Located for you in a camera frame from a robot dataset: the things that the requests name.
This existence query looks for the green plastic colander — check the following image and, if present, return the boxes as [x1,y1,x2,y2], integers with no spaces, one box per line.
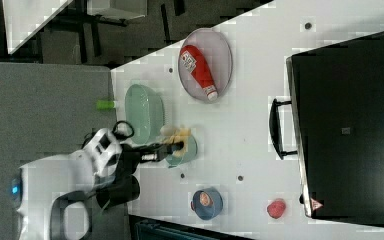
[125,84,165,144]

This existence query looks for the grey round plate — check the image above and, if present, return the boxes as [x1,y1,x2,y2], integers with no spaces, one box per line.
[178,28,233,103]

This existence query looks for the green mug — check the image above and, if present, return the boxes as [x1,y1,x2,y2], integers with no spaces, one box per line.
[165,136,198,168]

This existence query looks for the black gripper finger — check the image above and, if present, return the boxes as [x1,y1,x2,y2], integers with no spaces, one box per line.
[168,142,184,154]

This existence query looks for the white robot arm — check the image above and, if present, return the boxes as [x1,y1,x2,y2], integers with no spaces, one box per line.
[12,128,189,240]

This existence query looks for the yellow plush peeled banana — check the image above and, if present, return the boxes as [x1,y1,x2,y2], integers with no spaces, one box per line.
[160,125,191,157]

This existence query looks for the green cylinder on table edge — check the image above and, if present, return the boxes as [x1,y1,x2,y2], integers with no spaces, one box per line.
[96,100,116,110]

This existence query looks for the red heart toy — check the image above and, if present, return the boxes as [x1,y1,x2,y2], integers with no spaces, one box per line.
[267,199,286,219]

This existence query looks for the red plush ketchup bottle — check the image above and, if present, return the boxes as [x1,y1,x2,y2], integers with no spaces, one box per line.
[179,45,218,102]

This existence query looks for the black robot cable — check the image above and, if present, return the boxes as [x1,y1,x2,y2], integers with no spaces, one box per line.
[111,120,136,141]

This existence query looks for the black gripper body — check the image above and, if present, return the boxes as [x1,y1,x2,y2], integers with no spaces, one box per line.
[122,143,169,167]

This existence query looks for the blue bowl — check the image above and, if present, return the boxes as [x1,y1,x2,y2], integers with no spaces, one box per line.
[190,187,223,221]

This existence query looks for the orange slice toy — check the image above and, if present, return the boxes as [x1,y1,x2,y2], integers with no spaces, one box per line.
[199,192,213,207]

